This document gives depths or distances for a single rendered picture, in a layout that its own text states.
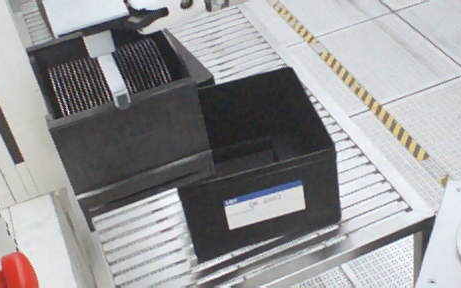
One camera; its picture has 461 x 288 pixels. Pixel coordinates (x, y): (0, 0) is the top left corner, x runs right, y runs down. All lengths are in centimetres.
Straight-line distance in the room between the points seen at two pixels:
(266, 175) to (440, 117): 166
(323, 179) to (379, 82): 176
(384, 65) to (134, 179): 214
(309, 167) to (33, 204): 50
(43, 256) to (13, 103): 25
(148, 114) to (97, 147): 8
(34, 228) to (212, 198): 31
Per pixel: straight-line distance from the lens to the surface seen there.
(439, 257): 128
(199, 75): 159
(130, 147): 105
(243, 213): 127
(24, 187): 137
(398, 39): 328
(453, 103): 289
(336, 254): 129
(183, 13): 103
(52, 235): 130
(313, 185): 127
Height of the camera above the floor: 172
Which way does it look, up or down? 40 degrees down
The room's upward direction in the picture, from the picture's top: 8 degrees counter-clockwise
